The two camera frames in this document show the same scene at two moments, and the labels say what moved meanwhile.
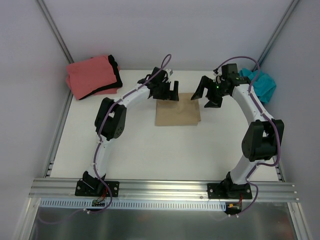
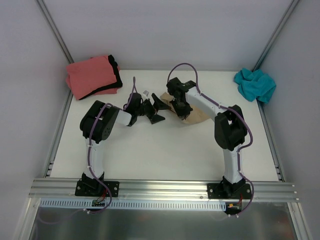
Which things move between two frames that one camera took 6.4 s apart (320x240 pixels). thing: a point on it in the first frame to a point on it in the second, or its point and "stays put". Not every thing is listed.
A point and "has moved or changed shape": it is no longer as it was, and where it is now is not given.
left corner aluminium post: x=55 y=30 stays put
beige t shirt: x=185 y=112 has moved or changed shape
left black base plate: x=96 y=188 stays put
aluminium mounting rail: x=65 y=189 stays put
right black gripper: x=213 y=91 to x=182 y=104
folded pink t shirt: x=90 y=74 stays put
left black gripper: x=163 y=90 to x=150 y=109
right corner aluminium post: x=278 y=29 stays put
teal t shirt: x=264 y=84 stays put
